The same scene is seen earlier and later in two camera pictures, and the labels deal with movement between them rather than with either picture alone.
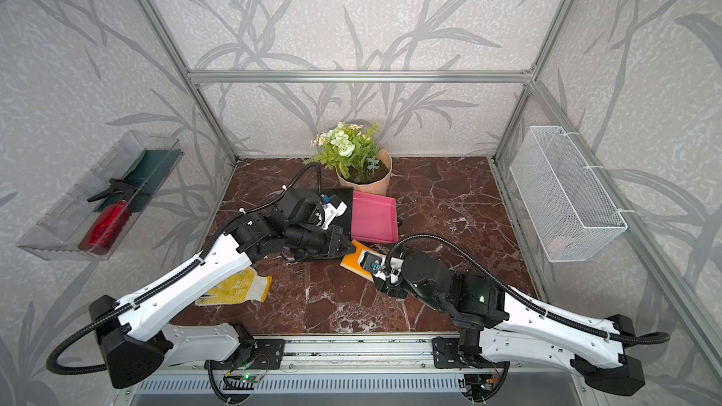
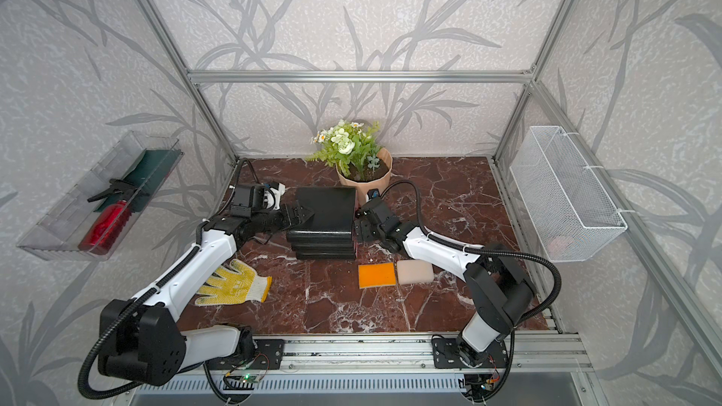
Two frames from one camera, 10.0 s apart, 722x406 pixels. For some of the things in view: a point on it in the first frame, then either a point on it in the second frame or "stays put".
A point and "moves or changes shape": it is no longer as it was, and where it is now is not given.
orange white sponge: x=351 y=263 moves or changes shape
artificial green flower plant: x=351 y=148 stays put
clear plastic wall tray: x=98 y=212 stays put
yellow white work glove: x=245 y=286 stays put
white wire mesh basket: x=570 y=211 stays put
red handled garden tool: x=107 y=228 stays put
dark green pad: x=148 y=174 stays put
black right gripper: x=390 y=292 -> x=360 y=226
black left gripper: x=332 y=243 -> x=292 y=221
